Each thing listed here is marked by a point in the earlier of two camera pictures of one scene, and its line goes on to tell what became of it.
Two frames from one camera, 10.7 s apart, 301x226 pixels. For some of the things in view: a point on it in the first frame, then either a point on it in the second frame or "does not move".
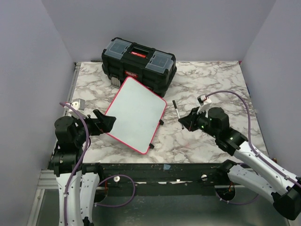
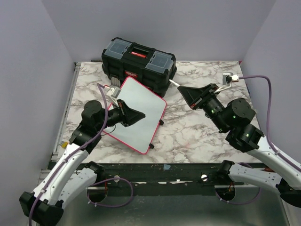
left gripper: x=105 y=124 -> x=128 y=116
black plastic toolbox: x=122 y=59 does not move
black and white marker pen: x=176 y=109 -> x=173 y=82
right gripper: x=189 y=121 -> x=191 y=93
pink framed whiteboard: x=138 y=112 does not move
